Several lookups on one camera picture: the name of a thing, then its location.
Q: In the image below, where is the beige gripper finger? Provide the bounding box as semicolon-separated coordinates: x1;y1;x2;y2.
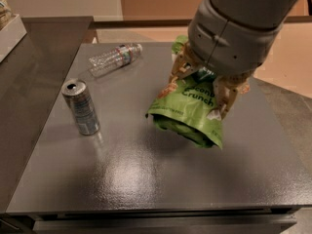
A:
213;71;252;119
169;42;202;83

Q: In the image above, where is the green rice chip bag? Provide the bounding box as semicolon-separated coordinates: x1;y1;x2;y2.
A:
144;34;224;150

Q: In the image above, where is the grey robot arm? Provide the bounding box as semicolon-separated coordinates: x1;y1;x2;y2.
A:
170;0;297;118

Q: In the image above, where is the clear plastic water bottle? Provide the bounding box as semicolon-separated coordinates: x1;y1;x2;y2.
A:
89;43;143;78

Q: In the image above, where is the silver drink can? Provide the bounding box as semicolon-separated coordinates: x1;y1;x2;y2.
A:
61;79;99;136

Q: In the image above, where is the dark side counter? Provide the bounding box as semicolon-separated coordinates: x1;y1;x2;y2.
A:
0;17;93;215

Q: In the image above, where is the white box on counter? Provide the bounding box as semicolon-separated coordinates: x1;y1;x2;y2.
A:
0;0;26;62

